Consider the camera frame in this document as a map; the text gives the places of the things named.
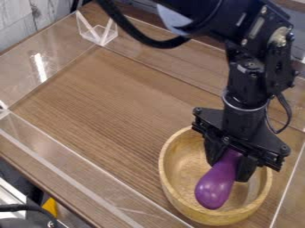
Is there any black cable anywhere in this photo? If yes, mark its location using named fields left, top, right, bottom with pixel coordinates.
left=0, top=204, right=57, bottom=228

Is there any clear acrylic tray enclosure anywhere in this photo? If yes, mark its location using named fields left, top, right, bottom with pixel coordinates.
left=0, top=16, right=305, bottom=228

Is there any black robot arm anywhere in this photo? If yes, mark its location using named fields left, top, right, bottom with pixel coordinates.
left=96, top=0, right=298, bottom=183

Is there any purple toy eggplant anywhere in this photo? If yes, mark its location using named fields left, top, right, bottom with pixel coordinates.
left=193, top=150, right=242, bottom=210

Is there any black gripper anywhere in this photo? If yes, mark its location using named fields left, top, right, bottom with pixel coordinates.
left=191, top=96, right=290, bottom=183

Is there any clear acrylic corner bracket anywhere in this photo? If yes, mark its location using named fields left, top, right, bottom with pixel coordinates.
left=74, top=12, right=117, bottom=46

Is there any black and yellow device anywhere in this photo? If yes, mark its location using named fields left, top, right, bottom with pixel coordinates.
left=0, top=175, right=72, bottom=228

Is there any brown wooden bowl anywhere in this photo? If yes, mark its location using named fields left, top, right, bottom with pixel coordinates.
left=157, top=126, right=272, bottom=226

